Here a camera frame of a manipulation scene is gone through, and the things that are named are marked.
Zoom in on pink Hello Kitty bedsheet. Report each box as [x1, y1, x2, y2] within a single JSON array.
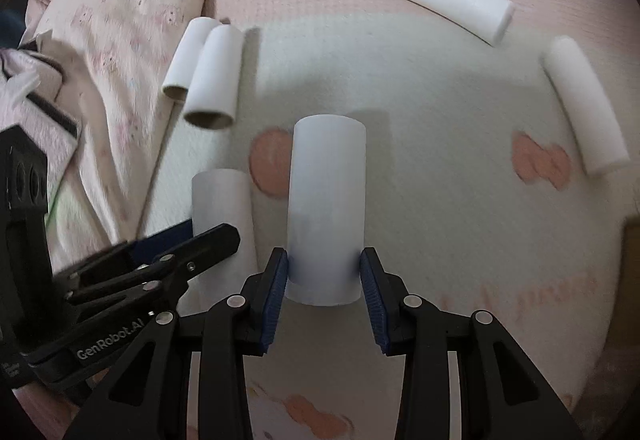
[[19, 0, 640, 440]]

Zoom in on pink white folded cloth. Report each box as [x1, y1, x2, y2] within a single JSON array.
[[1, 48, 82, 207]]

